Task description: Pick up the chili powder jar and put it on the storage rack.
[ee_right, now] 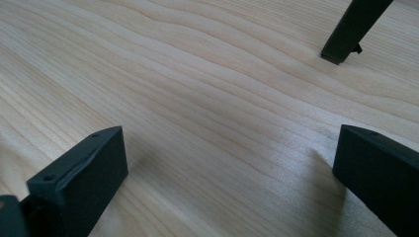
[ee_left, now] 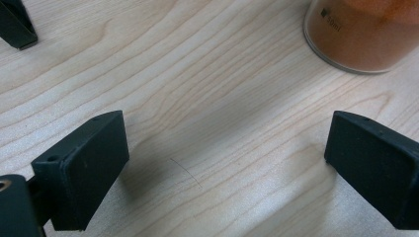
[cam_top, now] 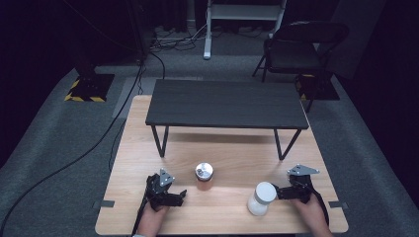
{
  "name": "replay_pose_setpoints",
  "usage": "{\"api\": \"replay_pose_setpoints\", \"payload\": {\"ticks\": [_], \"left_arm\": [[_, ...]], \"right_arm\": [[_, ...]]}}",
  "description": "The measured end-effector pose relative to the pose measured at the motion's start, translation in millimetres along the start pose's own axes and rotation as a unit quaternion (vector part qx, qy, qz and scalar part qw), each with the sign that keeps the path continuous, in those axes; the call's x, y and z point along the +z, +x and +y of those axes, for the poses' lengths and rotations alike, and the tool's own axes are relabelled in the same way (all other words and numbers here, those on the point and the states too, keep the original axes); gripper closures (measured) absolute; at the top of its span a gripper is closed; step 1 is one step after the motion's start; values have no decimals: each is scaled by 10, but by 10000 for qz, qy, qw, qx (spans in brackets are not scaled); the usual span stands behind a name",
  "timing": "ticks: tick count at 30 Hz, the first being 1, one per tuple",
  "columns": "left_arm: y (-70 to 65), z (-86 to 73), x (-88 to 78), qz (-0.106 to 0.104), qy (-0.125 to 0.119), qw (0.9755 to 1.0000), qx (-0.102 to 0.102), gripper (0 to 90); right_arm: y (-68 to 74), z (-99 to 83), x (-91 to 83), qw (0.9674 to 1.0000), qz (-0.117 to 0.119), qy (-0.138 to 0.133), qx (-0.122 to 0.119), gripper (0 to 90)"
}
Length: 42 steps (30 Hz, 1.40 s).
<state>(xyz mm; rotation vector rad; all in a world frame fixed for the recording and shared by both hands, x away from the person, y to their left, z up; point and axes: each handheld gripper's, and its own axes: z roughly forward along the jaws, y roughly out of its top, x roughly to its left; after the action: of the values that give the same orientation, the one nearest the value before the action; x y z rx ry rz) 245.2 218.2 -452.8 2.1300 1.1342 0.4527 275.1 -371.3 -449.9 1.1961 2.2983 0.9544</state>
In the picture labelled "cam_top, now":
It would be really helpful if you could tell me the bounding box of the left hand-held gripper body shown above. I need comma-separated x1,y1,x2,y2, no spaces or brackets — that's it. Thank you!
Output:
144,168,176,211

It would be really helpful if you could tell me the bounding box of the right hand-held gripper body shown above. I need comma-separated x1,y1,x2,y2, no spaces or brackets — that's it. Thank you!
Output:
287,163,320,203

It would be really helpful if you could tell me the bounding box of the clear jar with white lid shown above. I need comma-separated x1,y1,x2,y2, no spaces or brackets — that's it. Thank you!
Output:
246,181,278,217

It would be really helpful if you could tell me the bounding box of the glass jar with orange powder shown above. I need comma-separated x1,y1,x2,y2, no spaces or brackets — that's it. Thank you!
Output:
195,161,214,192

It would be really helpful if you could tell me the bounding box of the black shelf with metal legs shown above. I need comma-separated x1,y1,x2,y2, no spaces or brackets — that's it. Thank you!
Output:
144,78,310,161

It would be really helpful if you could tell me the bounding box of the person's left hand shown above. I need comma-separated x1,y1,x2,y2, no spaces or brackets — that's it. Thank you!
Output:
136,202,170,236

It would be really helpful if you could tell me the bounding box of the person's right hand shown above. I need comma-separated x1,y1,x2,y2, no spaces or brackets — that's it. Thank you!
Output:
291,195,334,237

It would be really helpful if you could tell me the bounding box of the black stand base, hazard tape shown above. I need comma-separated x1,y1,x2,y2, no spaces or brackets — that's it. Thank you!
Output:
63,62,116,103
294,72,341,113

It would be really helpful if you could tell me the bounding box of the black folding chair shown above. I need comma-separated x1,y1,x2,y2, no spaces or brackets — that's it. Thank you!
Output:
251,20,350,83

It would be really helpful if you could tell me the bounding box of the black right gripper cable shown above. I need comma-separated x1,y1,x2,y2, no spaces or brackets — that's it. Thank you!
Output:
309,185,331,228

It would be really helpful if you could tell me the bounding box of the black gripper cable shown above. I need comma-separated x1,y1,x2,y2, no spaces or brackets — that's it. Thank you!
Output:
309,185,331,228
130,194,148,237

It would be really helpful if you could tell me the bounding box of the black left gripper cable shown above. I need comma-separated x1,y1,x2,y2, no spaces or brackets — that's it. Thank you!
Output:
130,194,148,237

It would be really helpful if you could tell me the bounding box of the thin black floor cable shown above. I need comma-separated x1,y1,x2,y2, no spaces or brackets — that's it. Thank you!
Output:
108,118,127,172

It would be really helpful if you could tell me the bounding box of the long black floor cable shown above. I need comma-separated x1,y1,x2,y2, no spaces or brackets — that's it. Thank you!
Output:
0,58,146,233

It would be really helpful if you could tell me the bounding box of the bundle of floor cables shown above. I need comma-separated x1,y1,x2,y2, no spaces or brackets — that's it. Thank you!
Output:
149,24,211,52

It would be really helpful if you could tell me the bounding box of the black stand post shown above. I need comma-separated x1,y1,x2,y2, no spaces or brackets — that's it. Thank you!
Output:
126,0,153,64

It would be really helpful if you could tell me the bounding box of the white desk frame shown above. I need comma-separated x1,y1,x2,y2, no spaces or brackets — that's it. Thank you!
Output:
203,0,288,60

